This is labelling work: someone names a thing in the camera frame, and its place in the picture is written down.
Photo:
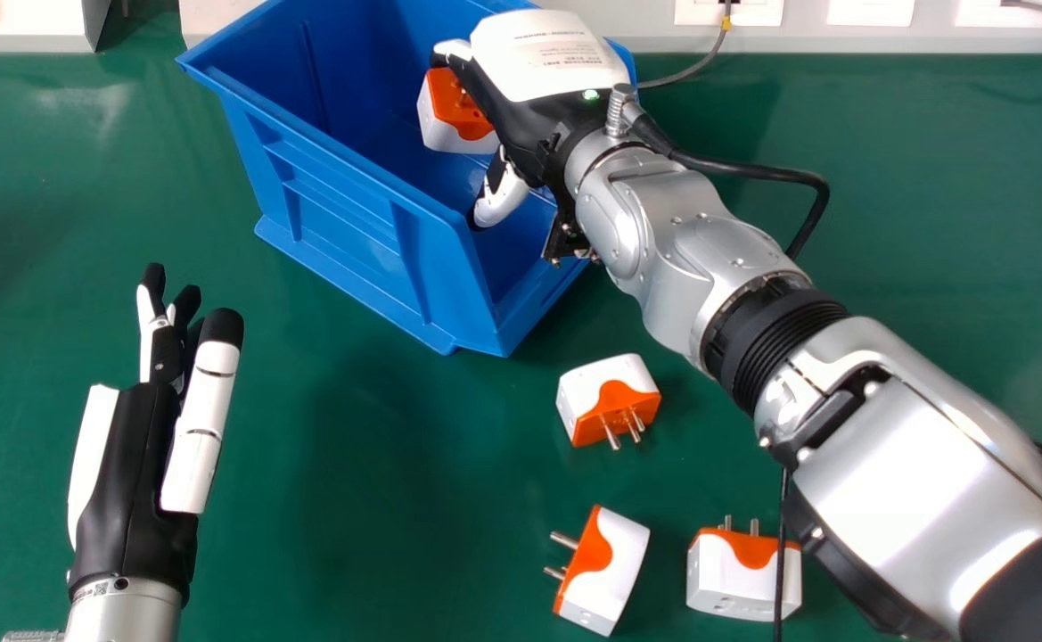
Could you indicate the white socket strip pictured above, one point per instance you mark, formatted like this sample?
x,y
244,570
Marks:
x,y
726,11

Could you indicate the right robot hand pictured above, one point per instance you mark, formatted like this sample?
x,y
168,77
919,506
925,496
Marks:
x,y
529,85

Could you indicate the blue plastic bin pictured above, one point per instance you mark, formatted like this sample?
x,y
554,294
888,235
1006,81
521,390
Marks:
x,y
351,169

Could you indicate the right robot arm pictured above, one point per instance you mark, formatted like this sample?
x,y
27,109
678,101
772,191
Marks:
x,y
841,401

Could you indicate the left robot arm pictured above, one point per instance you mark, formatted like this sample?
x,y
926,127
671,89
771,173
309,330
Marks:
x,y
119,615

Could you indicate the white-and-orange plug adapter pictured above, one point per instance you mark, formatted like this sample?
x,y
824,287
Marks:
x,y
596,571
743,571
449,111
608,397

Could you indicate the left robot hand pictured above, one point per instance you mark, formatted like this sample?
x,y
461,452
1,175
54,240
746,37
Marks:
x,y
124,473

